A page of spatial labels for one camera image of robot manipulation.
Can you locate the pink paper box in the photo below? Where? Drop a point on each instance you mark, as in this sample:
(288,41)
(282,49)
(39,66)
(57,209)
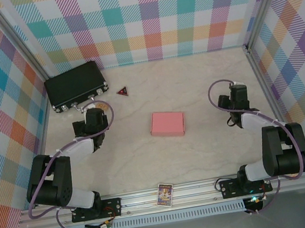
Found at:
(166,123)

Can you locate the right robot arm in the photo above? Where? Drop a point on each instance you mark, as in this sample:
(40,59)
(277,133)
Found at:
(279,152)

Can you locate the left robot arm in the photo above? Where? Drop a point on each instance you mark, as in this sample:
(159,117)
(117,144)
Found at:
(53,180)

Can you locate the purple playing card box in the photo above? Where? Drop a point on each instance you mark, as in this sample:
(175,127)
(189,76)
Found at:
(164,195)

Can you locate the wooden block with tiger print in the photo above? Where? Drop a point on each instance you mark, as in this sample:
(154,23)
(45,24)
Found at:
(102,106)

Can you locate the triangular black red badge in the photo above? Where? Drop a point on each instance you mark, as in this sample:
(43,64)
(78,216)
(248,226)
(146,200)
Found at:
(122,92)

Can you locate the black aluminium carry case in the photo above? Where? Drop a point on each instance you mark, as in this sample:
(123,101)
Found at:
(73,82)

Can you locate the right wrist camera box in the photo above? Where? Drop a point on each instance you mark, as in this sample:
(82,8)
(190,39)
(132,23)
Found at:
(237,82)

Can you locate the aluminium table side rail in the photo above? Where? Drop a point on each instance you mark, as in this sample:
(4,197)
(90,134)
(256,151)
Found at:
(42,127)
(272,102)

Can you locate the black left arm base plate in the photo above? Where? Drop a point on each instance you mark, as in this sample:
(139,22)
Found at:
(112,207)

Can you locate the aluminium mounting rail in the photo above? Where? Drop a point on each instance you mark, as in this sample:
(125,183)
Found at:
(142,200)

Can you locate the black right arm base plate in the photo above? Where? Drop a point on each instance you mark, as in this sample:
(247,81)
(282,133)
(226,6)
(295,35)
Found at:
(228,188)

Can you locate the aluminium frame post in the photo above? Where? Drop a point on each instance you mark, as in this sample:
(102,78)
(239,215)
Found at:
(263,2)
(16,39)

